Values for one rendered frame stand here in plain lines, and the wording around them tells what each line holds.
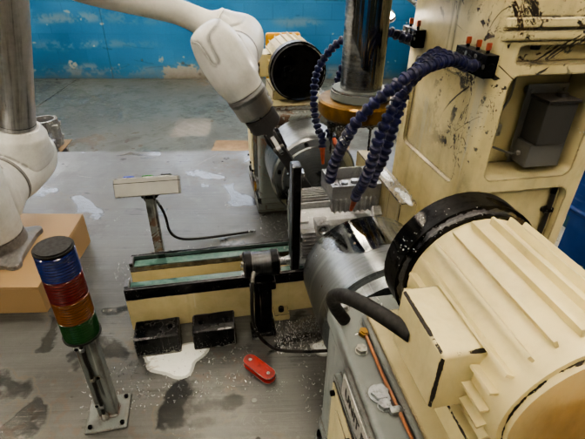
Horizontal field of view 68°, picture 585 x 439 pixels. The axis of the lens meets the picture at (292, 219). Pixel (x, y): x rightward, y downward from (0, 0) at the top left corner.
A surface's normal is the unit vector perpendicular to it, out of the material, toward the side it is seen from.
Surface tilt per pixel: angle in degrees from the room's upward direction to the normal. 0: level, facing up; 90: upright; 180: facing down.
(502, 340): 50
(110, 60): 90
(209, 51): 91
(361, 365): 0
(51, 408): 0
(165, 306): 90
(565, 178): 90
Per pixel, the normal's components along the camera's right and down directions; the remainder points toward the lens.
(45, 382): 0.01, -0.85
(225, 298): 0.19, 0.52
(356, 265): -0.45, -0.71
